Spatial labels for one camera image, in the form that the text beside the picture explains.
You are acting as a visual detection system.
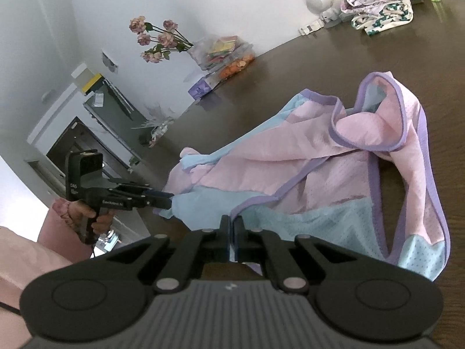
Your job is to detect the small white feathery plant decoration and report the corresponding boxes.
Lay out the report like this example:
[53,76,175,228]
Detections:
[132,104,176,149]

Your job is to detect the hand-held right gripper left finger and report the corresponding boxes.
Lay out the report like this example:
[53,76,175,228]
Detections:
[105,215,232,295]

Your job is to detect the wall socket plate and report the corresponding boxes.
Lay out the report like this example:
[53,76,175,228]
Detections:
[102,50,119,73]

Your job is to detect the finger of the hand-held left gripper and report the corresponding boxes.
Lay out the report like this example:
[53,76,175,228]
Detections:
[108,185,173,211]
[121,183,174,198]

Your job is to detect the folded green print cloth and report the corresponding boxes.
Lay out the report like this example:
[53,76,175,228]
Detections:
[350,0,415,37]

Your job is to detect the pink blue purple-trimmed garment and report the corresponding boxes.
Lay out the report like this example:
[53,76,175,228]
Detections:
[165,72,451,282]

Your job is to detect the person's pink clothing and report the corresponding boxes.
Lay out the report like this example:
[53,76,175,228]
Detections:
[0,225,73,349]

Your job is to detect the white cabinet with dark opening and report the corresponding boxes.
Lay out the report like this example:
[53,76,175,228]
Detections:
[25,82,93,197]

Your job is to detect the clear bag of snacks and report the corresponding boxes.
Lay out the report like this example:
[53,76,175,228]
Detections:
[187,34,257,81]

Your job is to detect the white textured vase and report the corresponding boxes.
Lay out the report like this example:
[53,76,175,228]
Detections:
[187,45,208,70]

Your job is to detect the purple tissue box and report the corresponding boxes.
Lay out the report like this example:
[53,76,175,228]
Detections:
[188,73,223,100]

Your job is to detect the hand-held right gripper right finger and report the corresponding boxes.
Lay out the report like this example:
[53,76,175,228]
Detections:
[232,216,359,295]

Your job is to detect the pink artificial flowers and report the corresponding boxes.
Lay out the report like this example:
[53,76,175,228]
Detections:
[129,16,195,64]

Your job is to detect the person's left hand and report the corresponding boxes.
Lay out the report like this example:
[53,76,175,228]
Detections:
[72,203,114,235]

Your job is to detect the yellow and white box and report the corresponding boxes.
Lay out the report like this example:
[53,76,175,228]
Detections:
[71,63,107,96]

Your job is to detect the dark grey cabinet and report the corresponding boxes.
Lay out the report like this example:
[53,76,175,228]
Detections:
[83,78,182,174]

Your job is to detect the white round robot toy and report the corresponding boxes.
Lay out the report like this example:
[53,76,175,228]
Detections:
[307,0,341,29]

